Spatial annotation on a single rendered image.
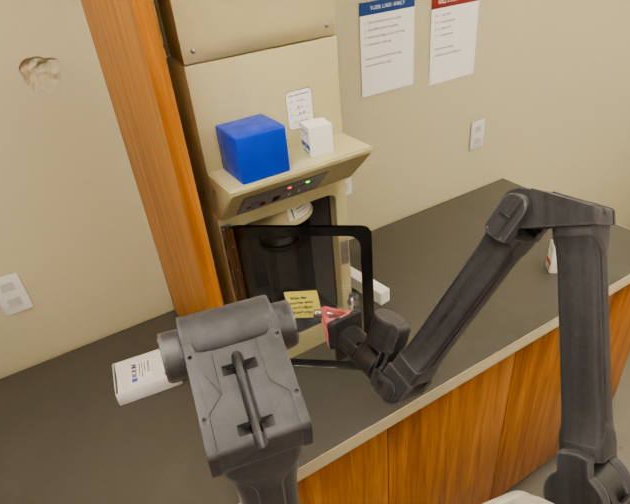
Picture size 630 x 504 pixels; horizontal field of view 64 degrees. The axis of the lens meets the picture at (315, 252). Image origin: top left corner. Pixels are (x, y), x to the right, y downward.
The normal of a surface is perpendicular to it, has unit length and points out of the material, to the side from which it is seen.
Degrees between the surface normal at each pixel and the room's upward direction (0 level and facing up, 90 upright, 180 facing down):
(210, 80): 90
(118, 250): 90
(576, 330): 67
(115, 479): 0
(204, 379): 25
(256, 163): 90
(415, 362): 54
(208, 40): 90
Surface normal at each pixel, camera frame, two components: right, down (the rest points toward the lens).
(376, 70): 0.51, 0.43
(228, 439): 0.09, -0.56
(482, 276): -0.72, 0.05
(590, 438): -0.70, -0.21
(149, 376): -0.09, -0.84
